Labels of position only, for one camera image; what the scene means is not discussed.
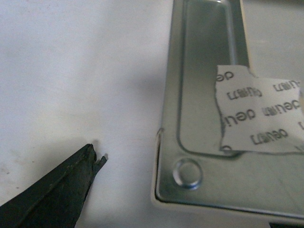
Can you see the white Toshiba toaster oven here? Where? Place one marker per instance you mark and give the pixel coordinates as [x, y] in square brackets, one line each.
[204, 118]

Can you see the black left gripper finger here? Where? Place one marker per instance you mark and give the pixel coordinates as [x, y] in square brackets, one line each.
[57, 199]

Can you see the white printed deli tape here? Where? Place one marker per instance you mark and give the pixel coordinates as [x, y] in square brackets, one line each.
[259, 114]

